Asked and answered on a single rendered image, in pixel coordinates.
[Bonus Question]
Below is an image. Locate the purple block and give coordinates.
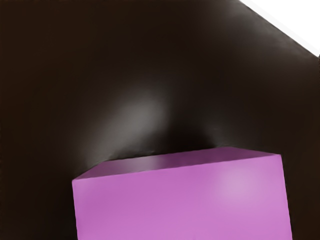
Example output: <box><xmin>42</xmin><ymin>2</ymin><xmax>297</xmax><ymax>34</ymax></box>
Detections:
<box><xmin>71</xmin><ymin>146</ymin><xmax>294</xmax><ymax>240</ymax></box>

